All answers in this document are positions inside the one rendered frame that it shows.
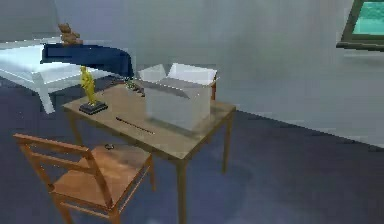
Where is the orange wooden chair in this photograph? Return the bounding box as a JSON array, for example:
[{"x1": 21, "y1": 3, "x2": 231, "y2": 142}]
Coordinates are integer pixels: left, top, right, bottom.
[{"x1": 13, "y1": 133, "x2": 157, "y2": 224}]

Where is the white open cardboard box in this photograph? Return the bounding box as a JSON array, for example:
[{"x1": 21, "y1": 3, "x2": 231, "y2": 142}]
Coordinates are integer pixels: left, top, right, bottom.
[{"x1": 137, "y1": 62, "x2": 219, "y2": 132}]

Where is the brown wooden table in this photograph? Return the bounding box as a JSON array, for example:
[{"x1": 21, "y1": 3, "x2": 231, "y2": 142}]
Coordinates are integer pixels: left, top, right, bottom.
[{"x1": 61, "y1": 79, "x2": 238, "y2": 224}]

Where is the thin dark pencil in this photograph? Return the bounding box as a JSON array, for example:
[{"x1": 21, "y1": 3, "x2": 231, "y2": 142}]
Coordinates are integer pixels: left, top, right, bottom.
[{"x1": 115, "y1": 116, "x2": 156, "y2": 136}]

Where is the small green dark object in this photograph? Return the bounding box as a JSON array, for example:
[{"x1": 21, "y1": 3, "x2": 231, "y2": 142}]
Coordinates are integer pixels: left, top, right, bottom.
[{"x1": 124, "y1": 78, "x2": 146, "y2": 98}]

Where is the gold statuette on black base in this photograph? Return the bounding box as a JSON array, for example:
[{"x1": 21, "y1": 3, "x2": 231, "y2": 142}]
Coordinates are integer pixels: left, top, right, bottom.
[{"x1": 78, "y1": 65, "x2": 109, "y2": 116}]

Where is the dark blue blanket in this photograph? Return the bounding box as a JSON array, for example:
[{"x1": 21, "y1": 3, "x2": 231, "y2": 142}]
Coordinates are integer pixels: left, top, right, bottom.
[{"x1": 40, "y1": 43, "x2": 135, "y2": 78}]

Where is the brown teddy bear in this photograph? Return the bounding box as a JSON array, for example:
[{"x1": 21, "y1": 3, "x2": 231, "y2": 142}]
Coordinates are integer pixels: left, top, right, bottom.
[{"x1": 57, "y1": 22, "x2": 84, "y2": 46}]

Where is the white bed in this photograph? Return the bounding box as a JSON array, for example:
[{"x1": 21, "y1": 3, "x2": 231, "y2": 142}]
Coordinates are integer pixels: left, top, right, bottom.
[{"x1": 0, "y1": 37, "x2": 134, "y2": 114}]

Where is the dark framed window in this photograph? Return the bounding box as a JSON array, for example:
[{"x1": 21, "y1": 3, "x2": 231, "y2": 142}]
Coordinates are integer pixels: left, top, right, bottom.
[{"x1": 335, "y1": 0, "x2": 384, "y2": 52}]

